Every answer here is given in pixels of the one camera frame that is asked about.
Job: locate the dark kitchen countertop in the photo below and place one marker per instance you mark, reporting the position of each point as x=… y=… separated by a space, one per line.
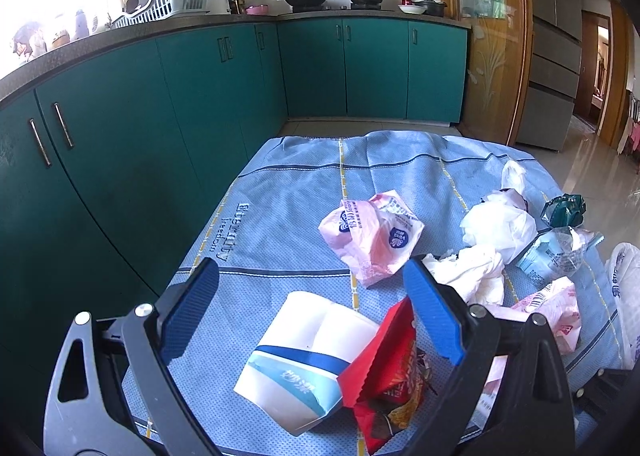
x=75 y=49

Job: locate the black casserole pot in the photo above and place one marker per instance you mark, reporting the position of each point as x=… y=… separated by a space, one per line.
x=431 y=7

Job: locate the white bowl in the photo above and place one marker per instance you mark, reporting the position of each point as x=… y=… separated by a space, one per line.
x=412 y=10

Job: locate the dark green crumpled wrapper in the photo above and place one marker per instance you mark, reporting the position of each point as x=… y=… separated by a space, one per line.
x=565 y=208

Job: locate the wooden framed glass door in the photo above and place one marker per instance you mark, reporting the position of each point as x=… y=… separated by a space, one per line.
x=490 y=36

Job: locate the white dish rack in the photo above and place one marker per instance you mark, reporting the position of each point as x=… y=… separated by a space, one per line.
x=165 y=1

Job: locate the brown lumpy item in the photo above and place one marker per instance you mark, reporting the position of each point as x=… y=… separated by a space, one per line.
x=27 y=39

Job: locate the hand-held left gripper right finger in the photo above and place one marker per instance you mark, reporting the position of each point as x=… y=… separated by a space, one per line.
x=435 y=316

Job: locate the white carton with blue stripe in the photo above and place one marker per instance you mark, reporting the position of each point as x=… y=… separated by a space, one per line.
x=300 y=336

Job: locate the pink bowl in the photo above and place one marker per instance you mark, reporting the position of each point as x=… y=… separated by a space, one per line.
x=256 y=10

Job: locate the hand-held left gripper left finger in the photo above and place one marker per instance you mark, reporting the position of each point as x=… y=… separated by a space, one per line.
x=187 y=311

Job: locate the pink crumpled wrapper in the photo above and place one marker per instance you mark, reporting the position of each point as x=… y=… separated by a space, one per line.
x=555 y=306

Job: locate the pink plastic tissue bag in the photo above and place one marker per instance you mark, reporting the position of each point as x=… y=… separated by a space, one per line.
x=360 y=236

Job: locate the white tissue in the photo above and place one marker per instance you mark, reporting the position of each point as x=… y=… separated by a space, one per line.
x=480 y=271

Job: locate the grey refrigerator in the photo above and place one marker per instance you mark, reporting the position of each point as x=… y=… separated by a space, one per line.
x=550 y=36

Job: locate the teal kitchen cabinets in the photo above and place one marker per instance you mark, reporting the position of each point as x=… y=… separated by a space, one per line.
x=200 y=101

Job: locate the white printed garbage bag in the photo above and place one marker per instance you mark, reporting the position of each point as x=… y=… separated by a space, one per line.
x=625 y=286

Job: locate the red snack wrapper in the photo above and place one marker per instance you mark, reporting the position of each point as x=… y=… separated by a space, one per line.
x=385 y=361

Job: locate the blue printed tablecloth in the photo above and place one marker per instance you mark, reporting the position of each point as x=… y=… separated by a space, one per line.
x=280 y=216

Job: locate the clear light-blue food wrapper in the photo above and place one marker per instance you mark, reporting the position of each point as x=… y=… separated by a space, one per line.
x=545 y=253

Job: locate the white plastic bag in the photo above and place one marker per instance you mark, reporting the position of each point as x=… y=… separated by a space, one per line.
x=495 y=231

